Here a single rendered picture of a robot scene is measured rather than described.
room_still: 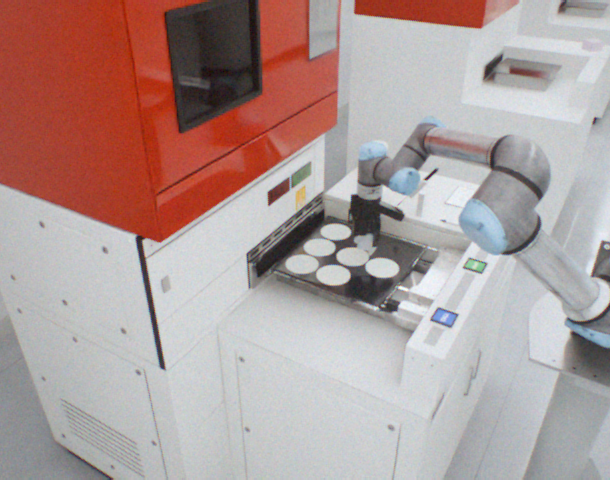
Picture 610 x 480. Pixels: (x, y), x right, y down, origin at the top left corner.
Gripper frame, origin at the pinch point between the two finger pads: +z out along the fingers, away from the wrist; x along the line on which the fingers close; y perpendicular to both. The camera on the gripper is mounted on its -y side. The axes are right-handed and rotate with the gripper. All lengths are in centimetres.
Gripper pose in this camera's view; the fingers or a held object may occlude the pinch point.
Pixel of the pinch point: (371, 251)
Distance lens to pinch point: 176.2
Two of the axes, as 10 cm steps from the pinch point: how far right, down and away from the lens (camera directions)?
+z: 0.0, 8.4, 5.4
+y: -9.8, 1.0, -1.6
